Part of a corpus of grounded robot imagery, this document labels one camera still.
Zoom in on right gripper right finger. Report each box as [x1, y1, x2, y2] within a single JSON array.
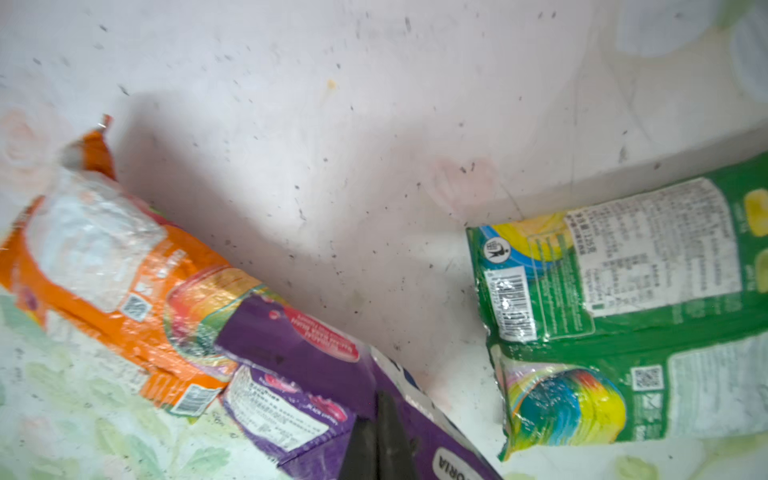
[[376, 390, 420, 480]]

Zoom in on green rainbow candy bag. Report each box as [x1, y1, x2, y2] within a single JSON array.
[[466, 154, 767, 460]]

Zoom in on purple snack bag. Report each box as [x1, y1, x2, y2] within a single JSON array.
[[216, 295, 497, 479]]

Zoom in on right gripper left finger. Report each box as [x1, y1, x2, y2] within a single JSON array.
[[337, 417, 378, 480]]

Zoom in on orange white snack bag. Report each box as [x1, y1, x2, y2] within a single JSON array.
[[1, 118, 269, 418]]

